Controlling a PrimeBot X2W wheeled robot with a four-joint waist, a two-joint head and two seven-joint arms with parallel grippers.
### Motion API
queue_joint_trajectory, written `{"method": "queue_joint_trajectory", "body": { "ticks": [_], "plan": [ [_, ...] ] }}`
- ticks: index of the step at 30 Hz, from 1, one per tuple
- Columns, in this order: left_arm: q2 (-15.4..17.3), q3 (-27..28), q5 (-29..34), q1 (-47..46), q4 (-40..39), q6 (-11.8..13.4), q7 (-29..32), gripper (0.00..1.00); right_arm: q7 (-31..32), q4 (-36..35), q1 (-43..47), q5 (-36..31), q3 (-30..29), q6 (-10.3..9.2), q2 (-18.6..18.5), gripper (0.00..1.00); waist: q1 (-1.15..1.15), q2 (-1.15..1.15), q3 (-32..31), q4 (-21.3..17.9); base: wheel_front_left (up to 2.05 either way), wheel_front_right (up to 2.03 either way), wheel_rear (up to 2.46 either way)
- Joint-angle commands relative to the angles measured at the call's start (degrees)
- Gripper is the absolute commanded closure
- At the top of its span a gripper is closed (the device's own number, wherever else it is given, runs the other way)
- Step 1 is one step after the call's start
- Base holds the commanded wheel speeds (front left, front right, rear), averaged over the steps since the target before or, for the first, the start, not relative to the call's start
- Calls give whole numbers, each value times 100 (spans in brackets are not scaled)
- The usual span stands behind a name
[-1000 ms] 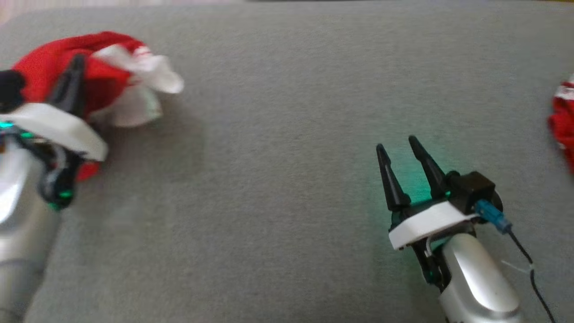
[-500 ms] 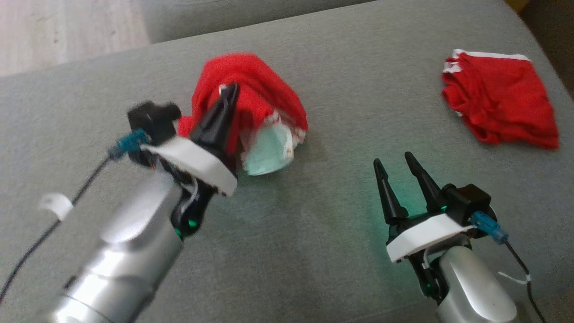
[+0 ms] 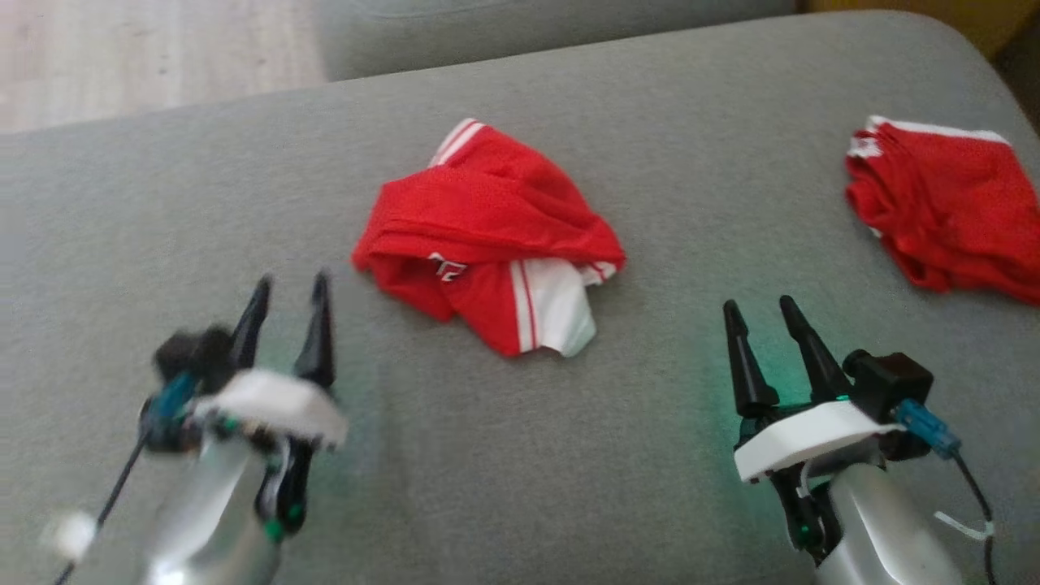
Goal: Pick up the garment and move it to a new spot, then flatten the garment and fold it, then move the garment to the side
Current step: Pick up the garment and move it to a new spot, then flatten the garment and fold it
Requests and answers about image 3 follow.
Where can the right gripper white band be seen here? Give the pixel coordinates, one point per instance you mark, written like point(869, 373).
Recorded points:
point(812, 439)

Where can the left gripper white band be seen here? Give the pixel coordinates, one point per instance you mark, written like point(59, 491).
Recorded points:
point(276, 406)

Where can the plain red shorts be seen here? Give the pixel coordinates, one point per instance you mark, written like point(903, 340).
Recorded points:
point(951, 203)

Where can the red jersey with white stripes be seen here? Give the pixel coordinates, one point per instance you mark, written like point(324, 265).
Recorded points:
point(487, 211)

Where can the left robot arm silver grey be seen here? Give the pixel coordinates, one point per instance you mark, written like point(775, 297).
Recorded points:
point(211, 520)

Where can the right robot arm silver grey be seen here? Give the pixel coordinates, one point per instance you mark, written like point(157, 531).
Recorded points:
point(886, 536)

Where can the large grey sofa seat cushion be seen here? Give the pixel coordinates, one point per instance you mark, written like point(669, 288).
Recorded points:
point(569, 455)

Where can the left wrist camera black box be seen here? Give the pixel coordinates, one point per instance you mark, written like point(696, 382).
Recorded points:
point(195, 353)

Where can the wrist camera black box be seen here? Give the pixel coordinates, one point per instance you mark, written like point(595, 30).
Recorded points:
point(195, 353)
point(890, 382)

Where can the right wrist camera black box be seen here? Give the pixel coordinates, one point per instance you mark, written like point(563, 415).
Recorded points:
point(890, 382)

